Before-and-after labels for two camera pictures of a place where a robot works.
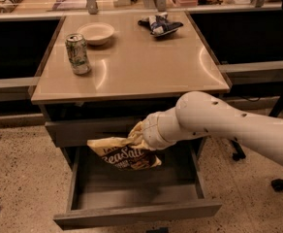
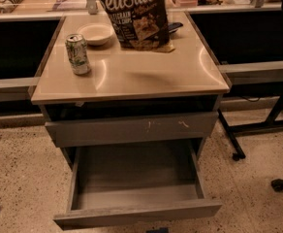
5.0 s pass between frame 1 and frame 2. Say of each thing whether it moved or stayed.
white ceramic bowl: stayed
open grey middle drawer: stayed
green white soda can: stayed
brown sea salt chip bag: moved
